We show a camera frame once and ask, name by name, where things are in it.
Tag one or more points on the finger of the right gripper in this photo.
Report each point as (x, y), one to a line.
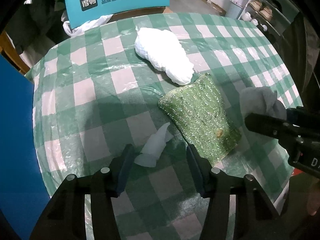
(274, 127)
(301, 117)

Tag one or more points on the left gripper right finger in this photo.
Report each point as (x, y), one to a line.
(200, 171)

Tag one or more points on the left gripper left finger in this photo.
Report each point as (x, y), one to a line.
(124, 167)

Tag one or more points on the grey white sock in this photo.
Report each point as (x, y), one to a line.
(263, 101)

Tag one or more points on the white tissue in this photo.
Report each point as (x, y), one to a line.
(154, 147)

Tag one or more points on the green glitter sponge cloth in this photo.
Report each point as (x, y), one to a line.
(198, 111)

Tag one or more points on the white fluffy soft object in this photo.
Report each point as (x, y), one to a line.
(165, 53)

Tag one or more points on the green checked tablecloth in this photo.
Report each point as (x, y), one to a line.
(93, 95)

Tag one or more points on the blue cardboard box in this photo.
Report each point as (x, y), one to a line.
(23, 193)

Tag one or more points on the metal shoe rack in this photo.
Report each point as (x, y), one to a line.
(272, 17)

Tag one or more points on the light blue trash bin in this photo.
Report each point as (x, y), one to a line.
(235, 8)

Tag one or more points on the white plastic bag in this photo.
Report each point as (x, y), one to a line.
(84, 27)

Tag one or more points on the brown cardboard box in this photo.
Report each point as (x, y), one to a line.
(140, 12)

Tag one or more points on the teal shoe box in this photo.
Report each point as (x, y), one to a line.
(117, 0)

